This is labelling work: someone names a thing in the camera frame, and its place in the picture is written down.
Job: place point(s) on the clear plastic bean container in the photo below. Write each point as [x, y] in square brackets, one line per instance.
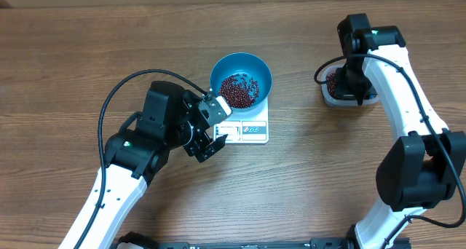
[334, 102]

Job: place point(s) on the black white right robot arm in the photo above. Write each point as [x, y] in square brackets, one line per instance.
[424, 164]

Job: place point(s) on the red beans in bowl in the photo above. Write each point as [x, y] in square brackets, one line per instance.
[240, 90]

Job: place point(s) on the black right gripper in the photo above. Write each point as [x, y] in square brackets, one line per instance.
[344, 91]

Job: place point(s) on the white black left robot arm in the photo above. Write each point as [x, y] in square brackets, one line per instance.
[172, 117]

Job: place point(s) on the white digital kitchen scale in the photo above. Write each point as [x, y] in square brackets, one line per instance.
[250, 127]

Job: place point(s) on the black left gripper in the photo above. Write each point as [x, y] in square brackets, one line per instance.
[199, 147]

